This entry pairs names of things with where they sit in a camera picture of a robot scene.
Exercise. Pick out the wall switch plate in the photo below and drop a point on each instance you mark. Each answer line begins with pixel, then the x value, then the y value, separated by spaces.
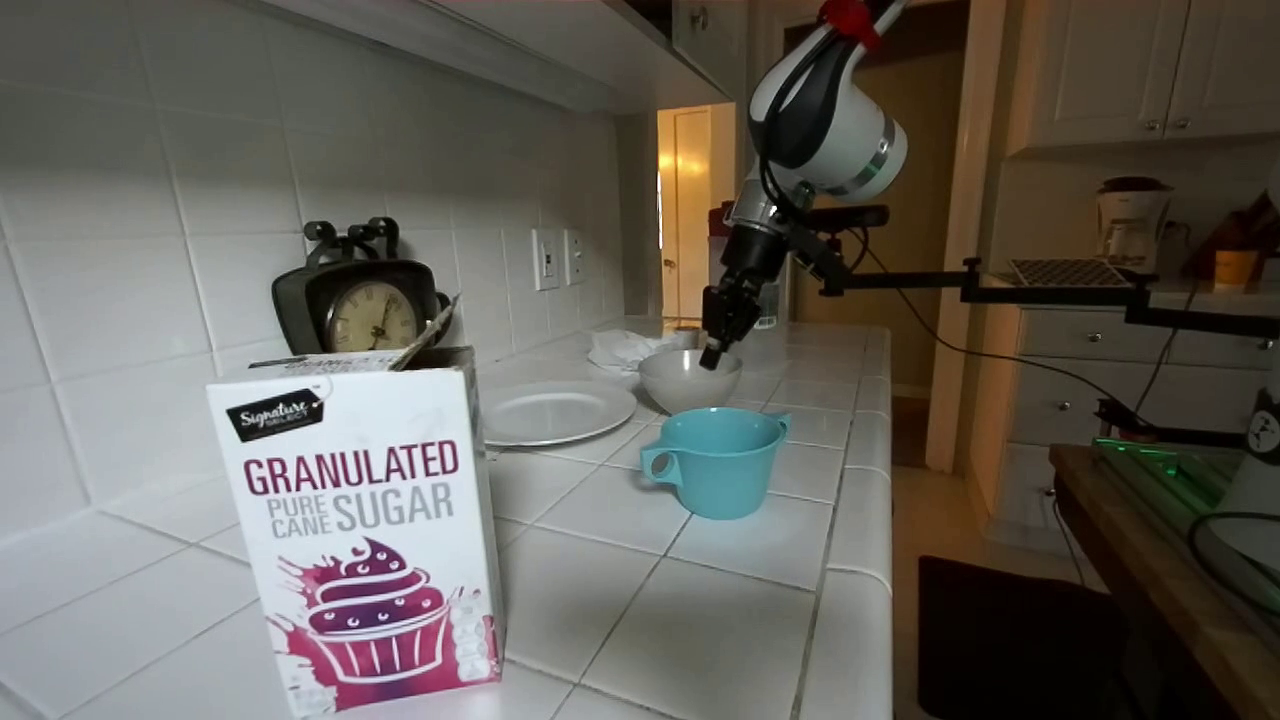
pixel 575 257

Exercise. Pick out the white crumpled cloth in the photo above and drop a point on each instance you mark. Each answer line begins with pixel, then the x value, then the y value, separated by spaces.
pixel 620 348

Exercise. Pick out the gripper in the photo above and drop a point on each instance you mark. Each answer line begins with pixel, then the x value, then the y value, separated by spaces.
pixel 745 265

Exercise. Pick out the dark table clock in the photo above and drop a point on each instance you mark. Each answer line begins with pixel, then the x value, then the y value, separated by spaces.
pixel 365 305

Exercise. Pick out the white ceramic bowl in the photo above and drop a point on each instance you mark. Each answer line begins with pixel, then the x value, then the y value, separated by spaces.
pixel 680 385

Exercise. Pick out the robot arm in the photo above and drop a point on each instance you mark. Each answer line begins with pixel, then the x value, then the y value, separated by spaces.
pixel 830 120

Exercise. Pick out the wall socket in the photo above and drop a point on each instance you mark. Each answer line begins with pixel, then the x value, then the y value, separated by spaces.
pixel 546 260

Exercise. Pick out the white coffee maker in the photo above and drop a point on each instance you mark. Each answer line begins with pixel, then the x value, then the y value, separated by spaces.
pixel 1133 225

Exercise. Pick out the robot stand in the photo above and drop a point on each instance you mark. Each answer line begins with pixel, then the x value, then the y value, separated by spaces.
pixel 1140 560

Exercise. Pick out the dark floor mat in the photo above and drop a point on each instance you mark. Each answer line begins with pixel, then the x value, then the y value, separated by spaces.
pixel 1010 640

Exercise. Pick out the white drawer cabinet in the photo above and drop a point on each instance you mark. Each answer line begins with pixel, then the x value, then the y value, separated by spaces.
pixel 1060 390

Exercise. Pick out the yellow cup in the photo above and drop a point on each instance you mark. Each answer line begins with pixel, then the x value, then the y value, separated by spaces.
pixel 1235 270

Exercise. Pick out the dark drying mat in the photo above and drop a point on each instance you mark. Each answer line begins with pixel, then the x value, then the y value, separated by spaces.
pixel 1068 272

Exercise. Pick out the sugar box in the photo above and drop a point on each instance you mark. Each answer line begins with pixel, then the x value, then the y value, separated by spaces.
pixel 360 540

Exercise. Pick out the white upper cabinets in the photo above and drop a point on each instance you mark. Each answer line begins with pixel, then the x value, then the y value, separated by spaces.
pixel 1150 70

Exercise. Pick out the white door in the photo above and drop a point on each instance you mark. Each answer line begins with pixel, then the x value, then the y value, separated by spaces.
pixel 690 215

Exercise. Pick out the camera on mount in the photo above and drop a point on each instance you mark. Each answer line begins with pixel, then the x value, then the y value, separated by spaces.
pixel 1050 283

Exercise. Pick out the overhead cabinet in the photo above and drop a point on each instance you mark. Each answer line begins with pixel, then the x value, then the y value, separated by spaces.
pixel 560 50

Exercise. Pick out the white plate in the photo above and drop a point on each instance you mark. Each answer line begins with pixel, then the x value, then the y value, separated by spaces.
pixel 555 412

